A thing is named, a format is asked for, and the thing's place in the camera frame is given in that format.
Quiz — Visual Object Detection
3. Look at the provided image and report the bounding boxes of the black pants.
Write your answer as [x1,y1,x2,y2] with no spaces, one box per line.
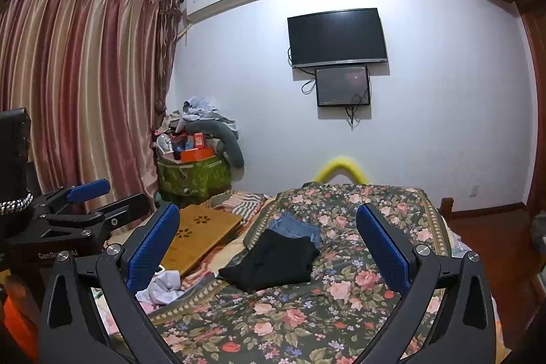
[218,229,319,293]

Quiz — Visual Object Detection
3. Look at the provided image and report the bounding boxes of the white crumpled cloth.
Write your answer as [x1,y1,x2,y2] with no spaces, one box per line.
[136,270,184,306]

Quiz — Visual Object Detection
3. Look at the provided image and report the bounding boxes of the green storage bin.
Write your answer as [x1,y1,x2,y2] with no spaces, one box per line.
[157,155,231,200]

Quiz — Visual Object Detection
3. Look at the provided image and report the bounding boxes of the wooden lap desk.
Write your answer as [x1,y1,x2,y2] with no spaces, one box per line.
[161,205,243,276]

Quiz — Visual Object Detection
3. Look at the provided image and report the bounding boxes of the orange red box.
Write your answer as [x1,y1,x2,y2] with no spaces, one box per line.
[181,148,215,163]

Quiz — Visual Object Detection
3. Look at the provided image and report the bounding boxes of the floral bedspread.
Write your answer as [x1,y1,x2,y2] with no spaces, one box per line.
[151,183,451,363]

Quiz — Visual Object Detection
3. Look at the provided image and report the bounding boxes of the grey clothes pile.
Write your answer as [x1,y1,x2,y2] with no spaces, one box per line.
[175,96,244,169]

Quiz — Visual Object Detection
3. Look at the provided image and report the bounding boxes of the striped pink curtain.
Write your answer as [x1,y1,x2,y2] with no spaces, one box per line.
[1,0,182,208]

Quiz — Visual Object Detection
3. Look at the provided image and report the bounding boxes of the grey bag on floor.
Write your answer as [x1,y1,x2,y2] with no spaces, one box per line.
[530,210,546,247]

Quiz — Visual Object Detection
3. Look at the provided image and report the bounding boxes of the folded blue jeans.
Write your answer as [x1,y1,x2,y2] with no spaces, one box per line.
[268,213,321,248]

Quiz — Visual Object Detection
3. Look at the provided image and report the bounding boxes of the white wall socket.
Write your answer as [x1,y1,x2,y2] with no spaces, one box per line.
[469,186,479,198]

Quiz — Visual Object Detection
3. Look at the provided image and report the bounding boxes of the yellow foam bed rail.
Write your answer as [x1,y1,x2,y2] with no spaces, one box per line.
[314,156,369,185]

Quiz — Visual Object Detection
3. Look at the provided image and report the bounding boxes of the small wall monitor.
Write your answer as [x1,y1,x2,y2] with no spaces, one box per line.
[315,67,370,107]

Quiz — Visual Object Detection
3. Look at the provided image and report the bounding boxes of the black wall television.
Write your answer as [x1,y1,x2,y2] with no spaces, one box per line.
[287,8,388,68]

